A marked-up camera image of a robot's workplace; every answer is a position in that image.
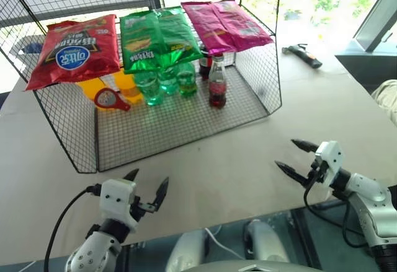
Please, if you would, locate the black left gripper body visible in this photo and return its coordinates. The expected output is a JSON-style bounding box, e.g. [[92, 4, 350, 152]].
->
[[128, 195, 159, 224]]

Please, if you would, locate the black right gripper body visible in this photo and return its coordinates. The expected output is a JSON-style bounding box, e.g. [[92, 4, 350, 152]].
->
[[305, 156, 329, 190]]

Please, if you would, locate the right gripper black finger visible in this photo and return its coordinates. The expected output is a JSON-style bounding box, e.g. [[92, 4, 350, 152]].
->
[[290, 138, 321, 154], [274, 160, 311, 190]]

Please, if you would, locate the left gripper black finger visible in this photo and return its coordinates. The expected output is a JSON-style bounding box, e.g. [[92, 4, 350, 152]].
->
[[123, 168, 140, 182], [153, 176, 170, 213]]

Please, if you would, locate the green glass soda bottle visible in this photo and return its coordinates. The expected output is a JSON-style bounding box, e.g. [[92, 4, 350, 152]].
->
[[158, 64, 180, 96], [134, 69, 164, 107], [176, 62, 199, 98]]

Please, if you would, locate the silver rounded robot leg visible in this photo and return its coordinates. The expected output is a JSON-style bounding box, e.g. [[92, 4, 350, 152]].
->
[[165, 229, 209, 272], [243, 219, 291, 263]]

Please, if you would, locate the black and orange hand tool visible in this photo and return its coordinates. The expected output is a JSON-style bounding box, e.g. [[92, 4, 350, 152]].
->
[[282, 43, 323, 69]]

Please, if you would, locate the person's beige trouser knee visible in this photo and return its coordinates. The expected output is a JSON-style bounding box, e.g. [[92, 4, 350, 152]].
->
[[370, 79, 397, 118]]

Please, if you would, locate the red snack chip bag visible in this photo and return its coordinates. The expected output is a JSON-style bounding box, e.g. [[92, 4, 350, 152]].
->
[[24, 14, 121, 92]]

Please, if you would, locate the magenta snack chip bag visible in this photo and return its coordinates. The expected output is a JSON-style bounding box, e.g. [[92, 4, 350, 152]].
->
[[181, 0, 275, 56]]

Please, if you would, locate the green snack chip bag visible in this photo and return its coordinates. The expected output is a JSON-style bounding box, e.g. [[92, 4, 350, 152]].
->
[[119, 6, 203, 75]]

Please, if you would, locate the blue object behind mesh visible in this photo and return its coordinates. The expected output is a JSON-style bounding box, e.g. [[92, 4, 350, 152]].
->
[[22, 43, 43, 55]]

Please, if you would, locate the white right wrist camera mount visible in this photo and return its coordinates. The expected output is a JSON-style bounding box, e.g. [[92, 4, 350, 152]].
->
[[314, 140, 344, 190]]

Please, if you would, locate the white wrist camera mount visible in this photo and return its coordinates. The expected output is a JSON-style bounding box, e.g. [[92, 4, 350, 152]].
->
[[99, 178, 140, 233], [314, 140, 344, 190]]

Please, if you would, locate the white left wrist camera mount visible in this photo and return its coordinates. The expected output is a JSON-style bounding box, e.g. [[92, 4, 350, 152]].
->
[[99, 178, 140, 233]]

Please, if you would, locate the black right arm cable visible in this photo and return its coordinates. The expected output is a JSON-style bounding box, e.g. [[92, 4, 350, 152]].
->
[[303, 186, 375, 248]]

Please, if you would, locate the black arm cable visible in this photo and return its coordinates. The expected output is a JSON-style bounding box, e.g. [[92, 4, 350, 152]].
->
[[43, 184, 103, 272], [303, 186, 375, 248]]

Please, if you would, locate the black wire mesh shelf rack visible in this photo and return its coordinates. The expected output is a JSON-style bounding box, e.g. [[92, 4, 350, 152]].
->
[[0, 0, 283, 174]]

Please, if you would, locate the white cable under table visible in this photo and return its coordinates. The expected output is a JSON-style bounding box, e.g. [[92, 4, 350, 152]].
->
[[203, 227, 246, 261]]

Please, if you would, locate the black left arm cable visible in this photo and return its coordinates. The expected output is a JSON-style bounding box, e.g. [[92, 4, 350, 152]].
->
[[43, 184, 103, 272]]

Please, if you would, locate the dark window frame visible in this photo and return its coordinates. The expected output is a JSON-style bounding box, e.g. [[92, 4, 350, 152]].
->
[[334, 0, 397, 94]]

